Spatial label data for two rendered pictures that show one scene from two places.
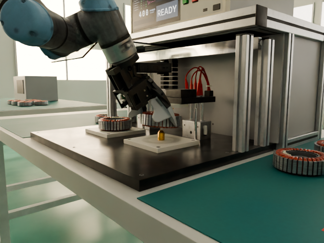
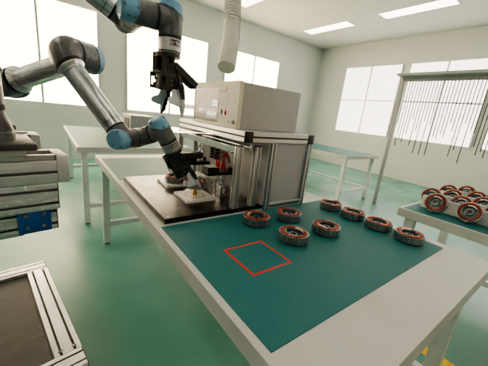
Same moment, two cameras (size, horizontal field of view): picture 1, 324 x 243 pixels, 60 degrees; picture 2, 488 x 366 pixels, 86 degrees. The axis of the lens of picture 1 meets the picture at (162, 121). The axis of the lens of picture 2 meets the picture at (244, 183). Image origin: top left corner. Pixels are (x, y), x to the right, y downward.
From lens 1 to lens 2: 0.58 m
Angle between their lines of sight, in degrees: 8
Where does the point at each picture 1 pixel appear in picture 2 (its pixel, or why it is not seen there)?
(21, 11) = (115, 136)
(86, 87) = not seen: hidden behind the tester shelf
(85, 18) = (150, 131)
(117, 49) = (168, 148)
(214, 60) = not seen: hidden behind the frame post
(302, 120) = (285, 192)
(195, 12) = (224, 120)
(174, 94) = (205, 169)
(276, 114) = (262, 188)
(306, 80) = (291, 168)
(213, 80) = not seen: hidden behind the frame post
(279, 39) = (267, 145)
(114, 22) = (165, 134)
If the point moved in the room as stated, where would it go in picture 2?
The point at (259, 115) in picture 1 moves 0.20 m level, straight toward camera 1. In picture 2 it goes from (250, 188) to (231, 199)
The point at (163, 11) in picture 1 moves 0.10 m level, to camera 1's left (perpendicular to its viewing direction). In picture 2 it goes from (210, 112) to (190, 110)
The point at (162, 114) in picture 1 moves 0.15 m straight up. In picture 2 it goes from (192, 182) to (194, 149)
